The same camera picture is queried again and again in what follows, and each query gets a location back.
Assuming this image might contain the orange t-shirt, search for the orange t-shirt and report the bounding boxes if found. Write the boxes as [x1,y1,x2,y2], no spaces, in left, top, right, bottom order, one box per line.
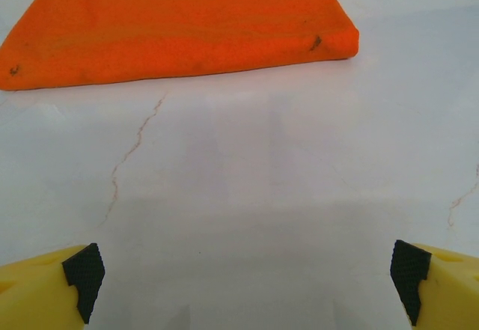
[0,0,361,91]

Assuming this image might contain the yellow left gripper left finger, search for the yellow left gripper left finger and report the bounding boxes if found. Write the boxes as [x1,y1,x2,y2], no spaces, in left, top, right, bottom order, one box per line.
[0,242,106,330]

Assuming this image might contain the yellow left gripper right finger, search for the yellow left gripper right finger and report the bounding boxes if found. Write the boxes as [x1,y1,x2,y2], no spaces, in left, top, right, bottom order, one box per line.
[389,239,479,330]

